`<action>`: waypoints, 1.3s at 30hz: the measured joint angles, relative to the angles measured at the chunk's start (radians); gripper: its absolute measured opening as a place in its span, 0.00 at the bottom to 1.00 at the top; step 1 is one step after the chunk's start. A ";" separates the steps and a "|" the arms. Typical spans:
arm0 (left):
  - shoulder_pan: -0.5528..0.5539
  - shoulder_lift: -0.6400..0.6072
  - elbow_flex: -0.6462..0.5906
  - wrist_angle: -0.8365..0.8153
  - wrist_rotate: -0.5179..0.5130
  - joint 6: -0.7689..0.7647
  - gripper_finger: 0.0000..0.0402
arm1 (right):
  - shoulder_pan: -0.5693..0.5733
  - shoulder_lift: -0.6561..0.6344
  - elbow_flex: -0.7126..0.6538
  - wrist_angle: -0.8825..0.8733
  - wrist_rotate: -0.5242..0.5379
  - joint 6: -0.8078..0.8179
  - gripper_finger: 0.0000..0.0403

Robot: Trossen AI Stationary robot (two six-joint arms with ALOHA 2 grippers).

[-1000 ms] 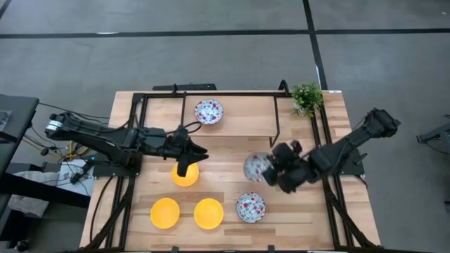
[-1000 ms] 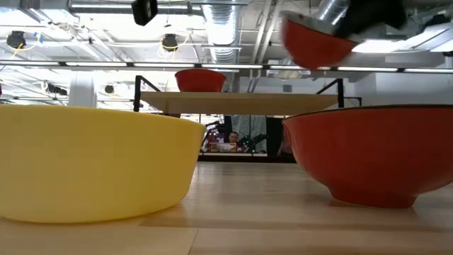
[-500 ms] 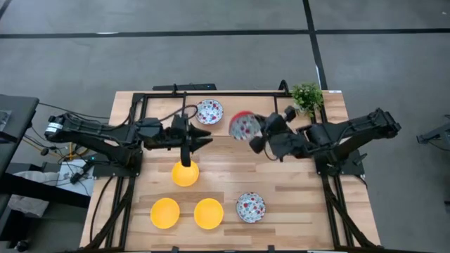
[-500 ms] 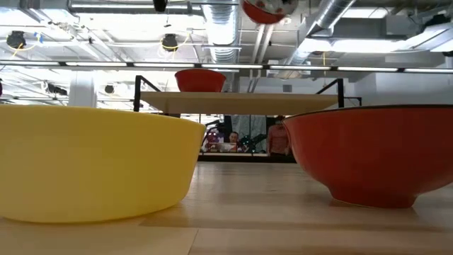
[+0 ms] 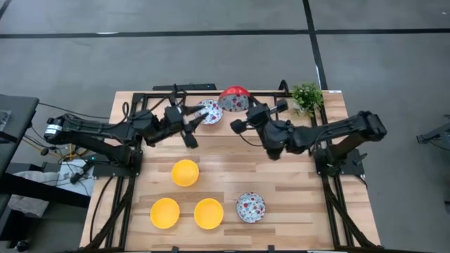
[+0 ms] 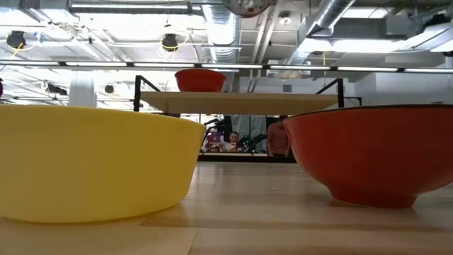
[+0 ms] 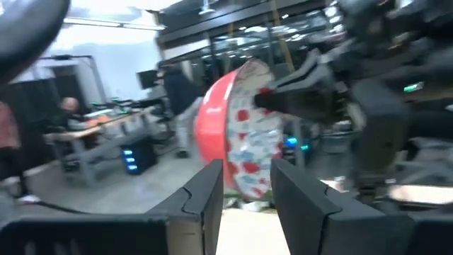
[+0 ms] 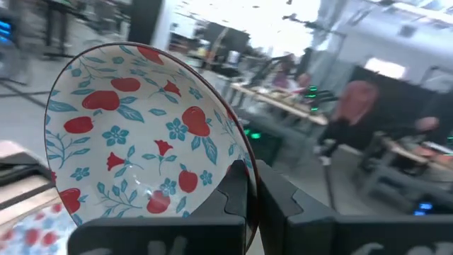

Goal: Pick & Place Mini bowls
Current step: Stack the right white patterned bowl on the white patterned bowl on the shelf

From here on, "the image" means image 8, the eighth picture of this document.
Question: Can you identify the floral bowl with red outside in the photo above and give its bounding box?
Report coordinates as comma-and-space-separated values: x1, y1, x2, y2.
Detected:
0, 200, 78, 255
43, 41, 262, 251

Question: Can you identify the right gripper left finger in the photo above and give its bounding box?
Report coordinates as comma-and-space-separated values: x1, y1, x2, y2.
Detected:
67, 159, 249, 255

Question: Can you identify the person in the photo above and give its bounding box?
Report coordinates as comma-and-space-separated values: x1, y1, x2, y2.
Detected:
318, 79, 382, 157
413, 115, 442, 135

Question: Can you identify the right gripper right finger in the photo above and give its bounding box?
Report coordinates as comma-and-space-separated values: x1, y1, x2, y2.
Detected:
255, 159, 453, 255

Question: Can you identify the long wooden work table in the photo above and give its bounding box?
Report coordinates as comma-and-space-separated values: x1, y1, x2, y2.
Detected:
229, 83, 330, 127

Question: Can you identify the black metal table frame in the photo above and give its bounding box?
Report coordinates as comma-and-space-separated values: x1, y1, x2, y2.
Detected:
0, 152, 59, 213

